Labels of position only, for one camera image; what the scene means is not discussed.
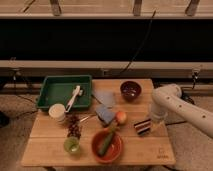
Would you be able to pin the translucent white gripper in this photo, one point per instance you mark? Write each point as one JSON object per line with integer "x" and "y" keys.
{"x": 157, "y": 113}

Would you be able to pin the striped whiteboard eraser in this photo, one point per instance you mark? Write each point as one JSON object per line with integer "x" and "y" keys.
{"x": 143, "y": 126}

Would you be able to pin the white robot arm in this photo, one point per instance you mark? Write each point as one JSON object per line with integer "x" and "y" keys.
{"x": 168, "y": 98}

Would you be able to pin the dark purple bowl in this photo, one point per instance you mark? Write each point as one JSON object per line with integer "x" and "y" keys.
{"x": 130, "y": 90}

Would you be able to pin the orange bowl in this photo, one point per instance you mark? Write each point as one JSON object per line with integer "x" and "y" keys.
{"x": 114, "y": 151}

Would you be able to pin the peach coloured apple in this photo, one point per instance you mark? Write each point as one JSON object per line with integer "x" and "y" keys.
{"x": 121, "y": 117}

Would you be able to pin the light blue cloth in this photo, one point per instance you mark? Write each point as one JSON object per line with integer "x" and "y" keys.
{"x": 106, "y": 98}

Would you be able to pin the blue sponge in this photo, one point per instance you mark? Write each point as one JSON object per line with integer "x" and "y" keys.
{"x": 104, "y": 114}

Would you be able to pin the green cucumber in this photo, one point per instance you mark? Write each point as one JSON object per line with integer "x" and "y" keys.
{"x": 107, "y": 141}

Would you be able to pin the metal spoon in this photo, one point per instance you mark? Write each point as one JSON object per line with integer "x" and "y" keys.
{"x": 85, "y": 118}

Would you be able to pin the white plastic scraper tool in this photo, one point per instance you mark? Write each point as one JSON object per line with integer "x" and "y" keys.
{"x": 76, "y": 92}

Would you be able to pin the dark red grape bunch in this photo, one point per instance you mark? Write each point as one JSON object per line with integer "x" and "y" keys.
{"x": 73, "y": 127}

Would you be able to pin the green small cup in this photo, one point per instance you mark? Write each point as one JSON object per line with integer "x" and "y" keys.
{"x": 71, "y": 145}

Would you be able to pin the white cylindrical cup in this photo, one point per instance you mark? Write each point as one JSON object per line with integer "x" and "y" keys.
{"x": 57, "y": 112}

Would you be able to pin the green plastic tray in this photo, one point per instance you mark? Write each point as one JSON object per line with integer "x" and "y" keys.
{"x": 59, "y": 89}

